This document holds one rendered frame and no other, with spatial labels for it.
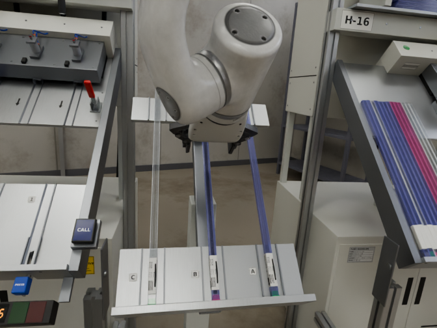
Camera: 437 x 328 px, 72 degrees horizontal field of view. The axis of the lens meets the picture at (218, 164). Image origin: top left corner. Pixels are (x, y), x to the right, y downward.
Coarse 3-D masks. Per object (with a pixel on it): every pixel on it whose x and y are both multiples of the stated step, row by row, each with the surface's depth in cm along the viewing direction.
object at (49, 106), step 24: (0, 96) 82; (24, 96) 83; (48, 96) 84; (72, 96) 85; (96, 96) 87; (0, 120) 78; (24, 120) 79; (48, 120) 80; (72, 120) 81; (96, 120) 82
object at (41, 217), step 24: (0, 192) 67; (24, 192) 68; (48, 192) 69; (72, 192) 69; (0, 216) 64; (24, 216) 65; (48, 216) 66; (72, 216) 66; (0, 240) 61; (24, 240) 62; (48, 240) 63; (0, 264) 59
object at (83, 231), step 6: (78, 222) 61; (84, 222) 61; (90, 222) 62; (78, 228) 60; (84, 228) 61; (90, 228) 61; (78, 234) 60; (84, 234) 60; (90, 234) 60; (78, 240) 59
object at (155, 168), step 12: (156, 96) 73; (156, 108) 71; (156, 120) 69; (156, 132) 68; (156, 144) 66; (156, 156) 65; (156, 168) 63; (156, 180) 62; (156, 192) 60; (156, 204) 59; (156, 216) 58; (156, 228) 57; (156, 240) 56; (156, 252) 55
